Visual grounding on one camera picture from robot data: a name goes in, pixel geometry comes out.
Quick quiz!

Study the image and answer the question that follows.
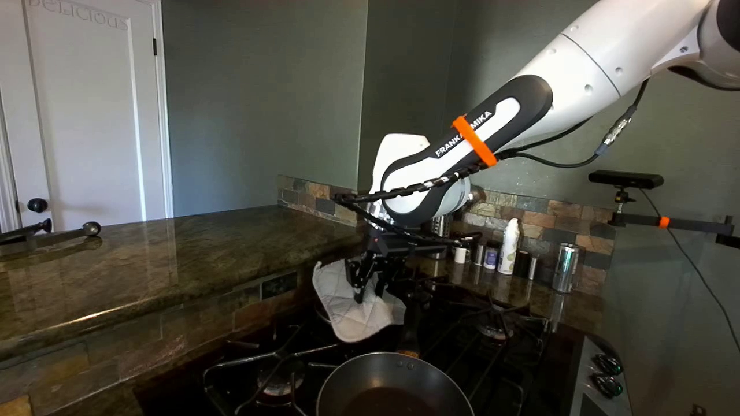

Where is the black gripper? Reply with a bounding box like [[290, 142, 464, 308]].
[[344, 228, 408, 308]]

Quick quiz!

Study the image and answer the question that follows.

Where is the white cloth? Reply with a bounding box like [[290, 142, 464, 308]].
[[310, 259, 409, 344]]

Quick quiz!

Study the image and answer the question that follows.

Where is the black frying pan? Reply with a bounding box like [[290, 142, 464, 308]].
[[312, 298, 477, 416]]

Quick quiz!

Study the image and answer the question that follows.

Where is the white plastic bottle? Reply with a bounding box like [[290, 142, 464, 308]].
[[498, 216, 523, 278]]

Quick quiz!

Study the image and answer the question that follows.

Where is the black gas stove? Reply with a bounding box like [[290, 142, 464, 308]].
[[136, 261, 633, 416]]

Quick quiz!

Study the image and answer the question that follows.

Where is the small black jar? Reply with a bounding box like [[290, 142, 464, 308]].
[[516, 249, 541, 278]]

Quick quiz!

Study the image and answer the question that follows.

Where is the silver drink can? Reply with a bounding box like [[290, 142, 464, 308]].
[[550, 240, 583, 295]]

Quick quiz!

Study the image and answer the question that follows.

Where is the black stove knob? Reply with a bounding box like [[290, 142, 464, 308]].
[[593, 352, 624, 376], [593, 374, 628, 400]]

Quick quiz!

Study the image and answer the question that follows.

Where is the white panel door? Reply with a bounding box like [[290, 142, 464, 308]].
[[0, 0, 176, 233]]

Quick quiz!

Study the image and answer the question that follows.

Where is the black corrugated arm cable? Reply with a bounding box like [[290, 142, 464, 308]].
[[331, 75, 653, 238]]

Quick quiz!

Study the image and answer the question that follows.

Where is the black stereo camera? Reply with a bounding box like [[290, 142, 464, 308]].
[[588, 169, 665, 192]]

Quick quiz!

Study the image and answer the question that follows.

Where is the thin black camera cable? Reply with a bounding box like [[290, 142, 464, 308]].
[[635, 186, 740, 333]]

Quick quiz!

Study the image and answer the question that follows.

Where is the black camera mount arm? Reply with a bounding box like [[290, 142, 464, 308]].
[[608, 184, 740, 249]]

